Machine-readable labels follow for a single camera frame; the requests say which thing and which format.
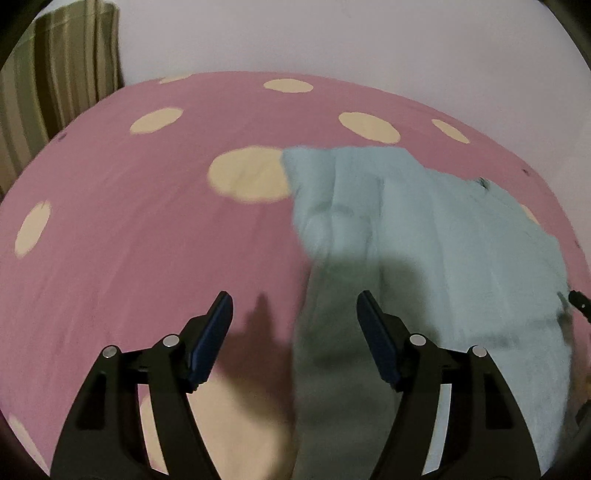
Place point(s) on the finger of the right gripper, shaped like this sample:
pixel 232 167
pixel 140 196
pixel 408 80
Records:
pixel 580 302

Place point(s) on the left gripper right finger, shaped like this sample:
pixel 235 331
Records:
pixel 487 436

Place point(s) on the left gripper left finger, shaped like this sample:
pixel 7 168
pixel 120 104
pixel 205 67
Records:
pixel 102 436

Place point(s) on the light blue puffer jacket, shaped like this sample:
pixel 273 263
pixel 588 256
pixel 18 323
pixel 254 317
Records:
pixel 459 261

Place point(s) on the pink dotted bed sheet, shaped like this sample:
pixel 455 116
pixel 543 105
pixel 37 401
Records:
pixel 135 216

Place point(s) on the striped green brown curtain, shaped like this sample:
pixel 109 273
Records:
pixel 65 63

